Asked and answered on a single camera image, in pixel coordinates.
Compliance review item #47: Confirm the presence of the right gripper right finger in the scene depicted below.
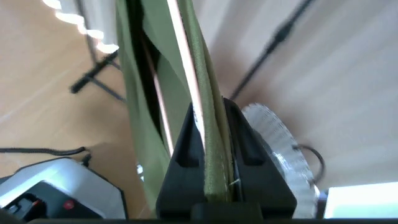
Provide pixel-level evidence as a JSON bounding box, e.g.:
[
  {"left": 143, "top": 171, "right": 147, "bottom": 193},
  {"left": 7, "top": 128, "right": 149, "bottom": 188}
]
[{"left": 223, "top": 97, "right": 298, "bottom": 218}]

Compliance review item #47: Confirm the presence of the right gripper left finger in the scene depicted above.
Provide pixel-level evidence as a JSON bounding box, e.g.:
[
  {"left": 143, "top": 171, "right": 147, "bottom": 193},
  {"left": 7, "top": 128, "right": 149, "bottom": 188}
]
[{"left": 155, "top": 102, "right": 206, "bottom": 219}]

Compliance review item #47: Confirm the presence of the green long-sleeved shirt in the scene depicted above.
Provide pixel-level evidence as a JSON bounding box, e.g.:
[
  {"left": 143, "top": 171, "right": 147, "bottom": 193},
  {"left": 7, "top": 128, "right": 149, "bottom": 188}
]
[{"left": 114, "top": 0, "right": 238, "bottom": 216}]

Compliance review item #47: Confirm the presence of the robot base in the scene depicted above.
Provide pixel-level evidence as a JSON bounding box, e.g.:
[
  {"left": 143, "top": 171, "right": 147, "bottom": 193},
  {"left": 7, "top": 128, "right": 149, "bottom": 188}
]
[{"left": 0, "top": 156, "right": 129, "bottom": 222}]

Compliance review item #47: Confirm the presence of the white laundry basket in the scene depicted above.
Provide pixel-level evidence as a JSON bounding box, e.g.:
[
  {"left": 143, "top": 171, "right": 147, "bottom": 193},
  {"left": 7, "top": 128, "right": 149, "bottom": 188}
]
[{"left": 241, "top": 102, "right": 326, "bottom": 219}]

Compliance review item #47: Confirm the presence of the black clothes rack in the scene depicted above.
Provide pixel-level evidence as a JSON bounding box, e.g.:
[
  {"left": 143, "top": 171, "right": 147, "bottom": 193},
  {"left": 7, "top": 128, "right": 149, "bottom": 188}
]
[{"left": 70, "top": 0, "right": 315, "bottom": 103}]

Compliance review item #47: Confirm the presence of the beige curtain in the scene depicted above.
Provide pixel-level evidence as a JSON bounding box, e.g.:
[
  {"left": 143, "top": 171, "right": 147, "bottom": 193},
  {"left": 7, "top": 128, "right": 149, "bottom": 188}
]
[{"left": 42, "top": 0, "right": 398, "bottom": 191}]

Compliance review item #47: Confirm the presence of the black cable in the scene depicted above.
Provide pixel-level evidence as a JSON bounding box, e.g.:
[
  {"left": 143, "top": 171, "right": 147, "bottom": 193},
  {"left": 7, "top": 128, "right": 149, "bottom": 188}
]
[{"left": 0, "top": 146, "right": 93, "bottom": 167}]

